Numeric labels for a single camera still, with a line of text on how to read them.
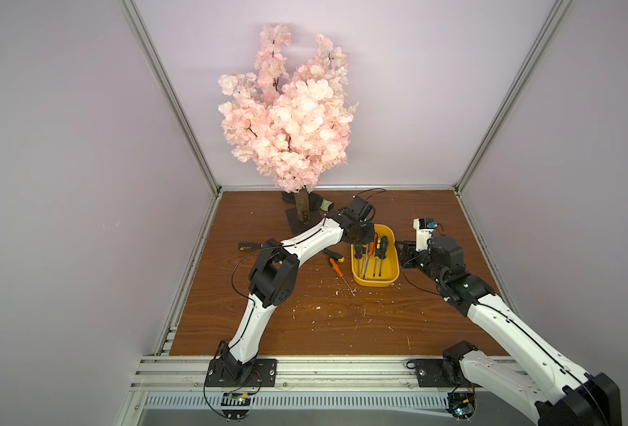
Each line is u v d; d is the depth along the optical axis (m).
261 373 0.73
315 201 1.13
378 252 0.97
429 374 0.72
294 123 0.61
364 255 0.97
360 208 0.74
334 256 0.97
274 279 0.54
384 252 0.97
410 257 0.66
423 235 0.69
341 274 0.92
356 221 0.74
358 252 0.97
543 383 0.40
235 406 0.72
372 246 0.97
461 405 0.70
